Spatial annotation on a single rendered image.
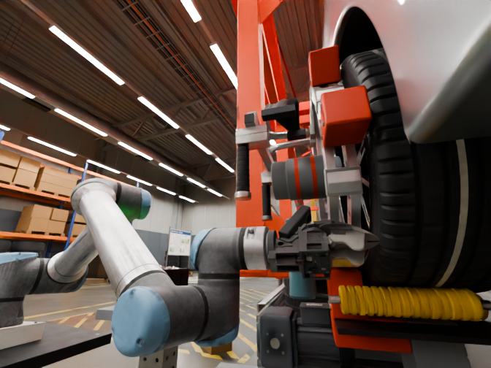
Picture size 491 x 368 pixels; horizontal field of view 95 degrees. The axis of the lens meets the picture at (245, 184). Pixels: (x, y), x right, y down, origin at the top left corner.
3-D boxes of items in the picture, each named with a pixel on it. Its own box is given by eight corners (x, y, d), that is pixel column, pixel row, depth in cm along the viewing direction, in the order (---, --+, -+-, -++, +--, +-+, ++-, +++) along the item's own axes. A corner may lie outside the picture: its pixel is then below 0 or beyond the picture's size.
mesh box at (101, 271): (108, 282, 703) (114, 250, 734) (82, 281, 749) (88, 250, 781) (131, 280, 779) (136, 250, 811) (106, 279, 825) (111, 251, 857)
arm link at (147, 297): (74, 164, 74) (155, 309, 29) (113, 177, 84) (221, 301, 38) (58, 196, 74) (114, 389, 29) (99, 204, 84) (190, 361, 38)
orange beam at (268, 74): (257, 10, 191) (257, 0, 195) (246, 13, 194) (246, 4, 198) (283, 124, 352) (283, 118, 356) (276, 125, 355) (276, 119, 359)
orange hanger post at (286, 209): (295, 267, 282) (283, 104, 362) (280, 267, 287) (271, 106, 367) (296, 266, 299) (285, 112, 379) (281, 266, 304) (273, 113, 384)
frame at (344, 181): (380, 270, 37) (335, 33, 55) (337, 269, 39) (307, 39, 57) (342, 264, 87) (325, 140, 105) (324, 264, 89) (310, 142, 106)
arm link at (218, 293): (172, 345, 42) (180, 273, 46) (215, 333, 50) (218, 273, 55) (207, 355, 37) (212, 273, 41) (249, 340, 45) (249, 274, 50)
